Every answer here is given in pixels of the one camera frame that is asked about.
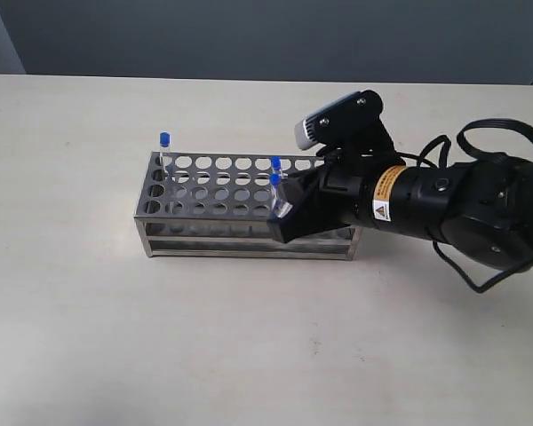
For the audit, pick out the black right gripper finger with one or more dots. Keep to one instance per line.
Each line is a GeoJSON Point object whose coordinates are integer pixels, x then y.
{"type": "Point", "coordinates": [302, 188]}

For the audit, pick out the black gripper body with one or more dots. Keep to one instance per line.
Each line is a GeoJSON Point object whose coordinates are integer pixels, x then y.
{"type": "Point", "coordinates": [356, 161]}

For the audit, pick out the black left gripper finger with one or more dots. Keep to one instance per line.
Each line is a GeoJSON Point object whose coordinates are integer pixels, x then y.
{"type": "Point", "coordinates": [318, 213]}

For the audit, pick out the blue capped tube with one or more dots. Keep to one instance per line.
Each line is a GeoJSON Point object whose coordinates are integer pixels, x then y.
{"type": "Point", "coordinates": [165, 154]}
{"type": "Point", "coordinates": [276, 165]}
{"type": "Point", "coordinates": [275, 181]}
{"type": "Point", "coordinates": [280, 209]}

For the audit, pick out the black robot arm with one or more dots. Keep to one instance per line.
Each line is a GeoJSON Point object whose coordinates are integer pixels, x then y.
{"type": "Point", "coordinates": [483, 208]}

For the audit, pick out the stainless steel test tube rack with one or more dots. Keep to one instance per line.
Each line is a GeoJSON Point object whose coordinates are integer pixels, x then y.
{"type": "Point", "coordinates": [216, 205]}

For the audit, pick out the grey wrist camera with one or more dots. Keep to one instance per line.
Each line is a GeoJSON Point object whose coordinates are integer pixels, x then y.
{"type": "Point", "coordinates": [327, 124]}

